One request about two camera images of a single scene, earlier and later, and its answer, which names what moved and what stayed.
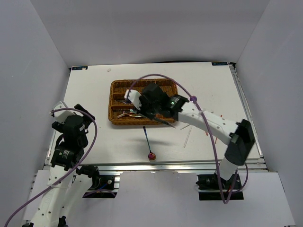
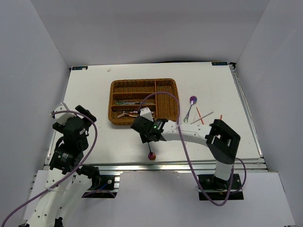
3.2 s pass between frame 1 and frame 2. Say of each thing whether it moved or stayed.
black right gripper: moved
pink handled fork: moved
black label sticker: stayed
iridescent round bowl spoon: stayed
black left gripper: stayed
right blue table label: stayed
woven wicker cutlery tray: stayed
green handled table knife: moved
